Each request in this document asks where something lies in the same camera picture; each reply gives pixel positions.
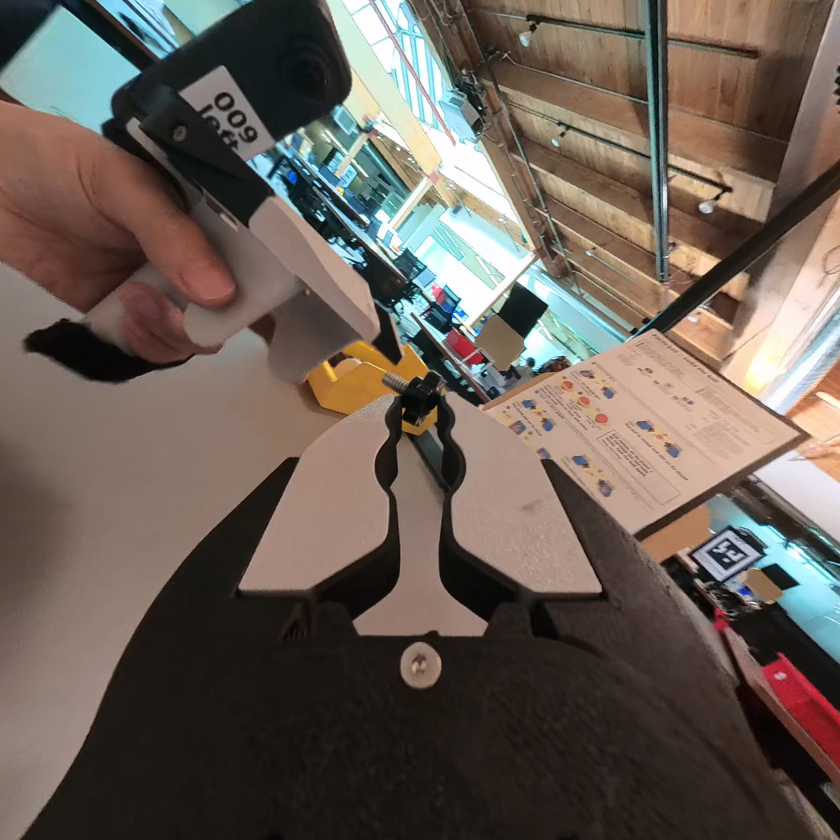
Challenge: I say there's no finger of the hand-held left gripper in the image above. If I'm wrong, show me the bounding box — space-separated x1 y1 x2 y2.
247 197 410 385

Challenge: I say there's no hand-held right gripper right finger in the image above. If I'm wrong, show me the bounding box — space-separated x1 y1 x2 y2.
440 398 605 611

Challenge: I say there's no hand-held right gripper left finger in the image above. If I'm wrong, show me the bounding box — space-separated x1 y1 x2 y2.
237 394 401 607

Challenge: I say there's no yellow plastic bin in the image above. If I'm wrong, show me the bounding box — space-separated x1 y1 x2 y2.
305 339 441 437

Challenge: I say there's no black knob bolt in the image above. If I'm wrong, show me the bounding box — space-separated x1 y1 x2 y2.
384 371 463 493

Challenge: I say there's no red plastic bin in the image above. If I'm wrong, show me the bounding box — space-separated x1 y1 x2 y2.
762 653 840 778

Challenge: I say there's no person's left hand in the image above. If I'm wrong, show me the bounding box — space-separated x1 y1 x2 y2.
0 99 240 366

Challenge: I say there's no printed instruction sheet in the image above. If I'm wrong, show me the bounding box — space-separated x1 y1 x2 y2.
486 329 808 539

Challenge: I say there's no black panel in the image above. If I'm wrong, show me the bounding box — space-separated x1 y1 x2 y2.
497 283 551 337

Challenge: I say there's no black white marker sign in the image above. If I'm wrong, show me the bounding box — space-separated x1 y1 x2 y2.
689 525 770 586

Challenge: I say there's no black vertical pole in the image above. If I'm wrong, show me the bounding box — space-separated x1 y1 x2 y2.
644 158 840 337

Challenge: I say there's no grey metal pipe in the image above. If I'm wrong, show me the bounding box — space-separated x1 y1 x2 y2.
644 0 674 284

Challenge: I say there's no silver ventilation duct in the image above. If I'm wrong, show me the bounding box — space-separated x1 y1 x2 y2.
762 296 840 414

